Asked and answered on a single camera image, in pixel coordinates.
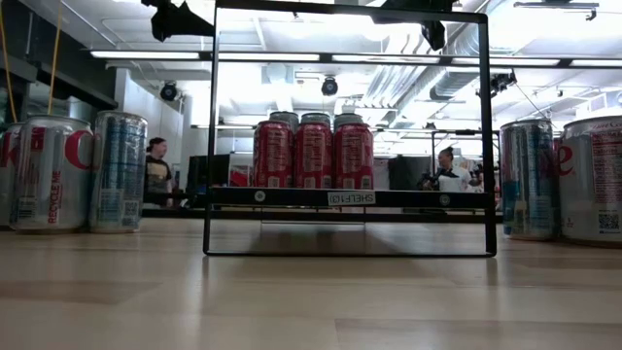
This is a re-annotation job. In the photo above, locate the red box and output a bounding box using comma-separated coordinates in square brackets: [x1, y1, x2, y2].
[228, 165, 254, 188]

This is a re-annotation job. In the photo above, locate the long ceiling light strip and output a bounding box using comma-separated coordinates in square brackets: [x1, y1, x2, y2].
[89, 48, 622, 69]

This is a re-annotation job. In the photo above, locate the black wire shelf rack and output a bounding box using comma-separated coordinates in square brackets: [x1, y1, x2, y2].
[202, 0, 500, 259]

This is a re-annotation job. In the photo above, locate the black monitor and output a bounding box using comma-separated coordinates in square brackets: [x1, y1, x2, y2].
[190, 154, 232, 189]
[388, 155, 433, 191]

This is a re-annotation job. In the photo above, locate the dark wall shelving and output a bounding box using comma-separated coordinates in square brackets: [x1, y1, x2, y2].
[0, 0, 119, 123]

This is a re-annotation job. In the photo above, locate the black aluminium table frame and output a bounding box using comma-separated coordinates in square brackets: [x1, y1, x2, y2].
[140, 207, 504, 225]

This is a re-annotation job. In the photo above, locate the black frame background table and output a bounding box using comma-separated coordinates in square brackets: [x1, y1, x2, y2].
[430, 127, 501, 192]

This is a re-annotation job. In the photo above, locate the slim silver blue can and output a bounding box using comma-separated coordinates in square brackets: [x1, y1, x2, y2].
[499, 119, 559, 242]
[89, 111, 149, 233]

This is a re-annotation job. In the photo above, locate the silver diet cola can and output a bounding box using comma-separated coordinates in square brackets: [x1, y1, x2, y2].
[0, 122, 23, 229]
[556, 115, 622, 244]
[10, 115, 97, 233]

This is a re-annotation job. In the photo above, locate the tall slim grey can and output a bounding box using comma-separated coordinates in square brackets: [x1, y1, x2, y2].
[299, 112, 332, 126]
[332, 112, 364, 127]

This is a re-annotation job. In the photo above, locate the black ceiling track light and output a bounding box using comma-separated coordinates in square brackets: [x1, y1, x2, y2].
[475, 69, 519, 101]

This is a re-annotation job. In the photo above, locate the silver ventilation duct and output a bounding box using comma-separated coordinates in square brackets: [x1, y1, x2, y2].
[428, 67, 485, 102]

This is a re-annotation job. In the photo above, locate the orange yellow cable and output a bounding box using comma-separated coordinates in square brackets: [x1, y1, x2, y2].
[0, 0, 18, 123]
[47, 0, 63, 116]

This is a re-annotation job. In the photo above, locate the person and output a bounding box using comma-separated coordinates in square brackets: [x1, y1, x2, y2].
[420, 145, 480, 193]
[143, 136, 175, 209]

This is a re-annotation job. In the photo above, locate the black ceiling rail fixture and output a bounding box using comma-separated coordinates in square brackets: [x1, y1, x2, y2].
[513, 1, 600, 21]

